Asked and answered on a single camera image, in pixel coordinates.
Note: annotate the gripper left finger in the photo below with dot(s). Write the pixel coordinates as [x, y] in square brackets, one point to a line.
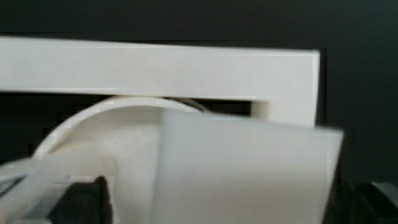
[83, 205]

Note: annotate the white stool leg with tag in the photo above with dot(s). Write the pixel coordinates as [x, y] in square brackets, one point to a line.
[37, 178]

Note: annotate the white round stool seat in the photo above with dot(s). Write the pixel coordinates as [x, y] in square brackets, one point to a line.
[119, 124]

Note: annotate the white L-shaped obstacle frame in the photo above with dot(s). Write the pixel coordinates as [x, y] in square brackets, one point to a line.
[266, 76]

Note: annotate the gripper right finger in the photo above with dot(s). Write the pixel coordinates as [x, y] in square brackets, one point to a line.
[364, 203]

